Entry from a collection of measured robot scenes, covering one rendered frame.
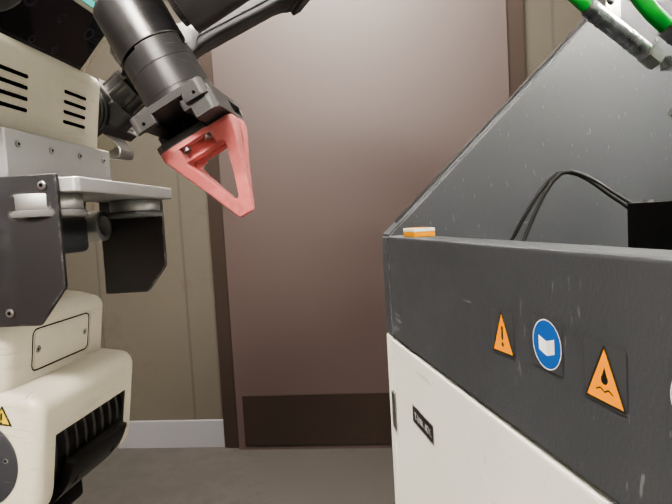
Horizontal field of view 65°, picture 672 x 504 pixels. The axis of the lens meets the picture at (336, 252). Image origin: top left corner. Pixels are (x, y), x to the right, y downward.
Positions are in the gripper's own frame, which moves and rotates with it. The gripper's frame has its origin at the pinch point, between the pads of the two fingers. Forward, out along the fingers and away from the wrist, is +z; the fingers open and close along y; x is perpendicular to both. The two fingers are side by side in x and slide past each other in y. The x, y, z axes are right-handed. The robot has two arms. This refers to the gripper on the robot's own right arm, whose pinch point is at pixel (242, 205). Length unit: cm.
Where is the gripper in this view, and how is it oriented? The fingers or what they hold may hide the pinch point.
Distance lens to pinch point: 45.4
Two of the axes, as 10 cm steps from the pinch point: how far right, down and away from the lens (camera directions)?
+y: 1.0, -0.7, 9.9
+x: -8.6, 5.0, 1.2
